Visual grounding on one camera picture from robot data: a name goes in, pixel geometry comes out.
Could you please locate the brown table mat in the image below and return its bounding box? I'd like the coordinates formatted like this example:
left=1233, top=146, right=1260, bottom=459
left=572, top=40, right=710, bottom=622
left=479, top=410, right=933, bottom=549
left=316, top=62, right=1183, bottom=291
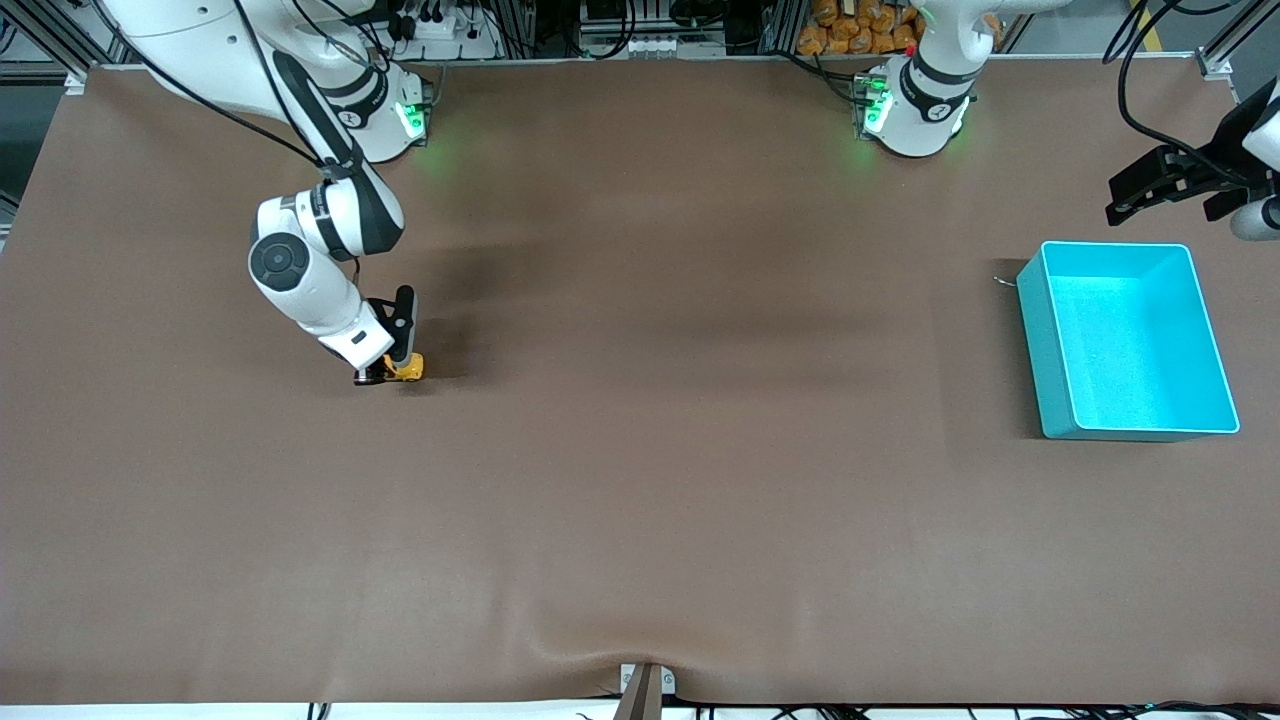
left=0, top=58, right=1280, bottom=707

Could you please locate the bag of orange items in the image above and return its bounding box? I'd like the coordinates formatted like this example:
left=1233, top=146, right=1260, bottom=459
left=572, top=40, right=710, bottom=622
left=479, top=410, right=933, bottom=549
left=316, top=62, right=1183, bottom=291
left=797, top=0, right=927, bottom=57

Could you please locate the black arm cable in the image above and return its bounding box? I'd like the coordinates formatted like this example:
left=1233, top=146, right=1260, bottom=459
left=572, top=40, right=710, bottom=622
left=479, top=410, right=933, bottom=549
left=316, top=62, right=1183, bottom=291
left=128, top=0, right=336, bottom=171
left=1100, top=0, right=1253, bottom=187

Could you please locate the aluminium frame profile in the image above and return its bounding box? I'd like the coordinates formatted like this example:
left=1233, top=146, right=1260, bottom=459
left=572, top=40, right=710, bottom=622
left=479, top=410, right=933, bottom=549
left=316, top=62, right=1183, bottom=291
left=0, top=0, right=101, bottom=97
left=1195, top=0, right=1280, bottom=83

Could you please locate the white power strip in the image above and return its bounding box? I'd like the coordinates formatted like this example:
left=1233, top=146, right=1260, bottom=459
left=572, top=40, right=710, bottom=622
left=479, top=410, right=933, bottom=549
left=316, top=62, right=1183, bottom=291
left=393, top=6, right=501, bottom=62

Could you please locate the teal plastic bin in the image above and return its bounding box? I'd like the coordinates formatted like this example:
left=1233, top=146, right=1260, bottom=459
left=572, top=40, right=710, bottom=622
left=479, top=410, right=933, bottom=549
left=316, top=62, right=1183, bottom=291
left=1016, top=241, right=1242, bottom=443

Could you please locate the brown post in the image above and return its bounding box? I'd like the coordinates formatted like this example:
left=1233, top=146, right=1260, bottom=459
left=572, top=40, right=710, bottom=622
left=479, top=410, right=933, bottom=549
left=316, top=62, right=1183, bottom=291
left=612, top=666, right=666, bottom=720

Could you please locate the metal table edge bracket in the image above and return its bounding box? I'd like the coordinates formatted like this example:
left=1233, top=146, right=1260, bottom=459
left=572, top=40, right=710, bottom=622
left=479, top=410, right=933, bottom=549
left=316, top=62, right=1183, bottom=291
left=619, top=663, right=677, bottom=698

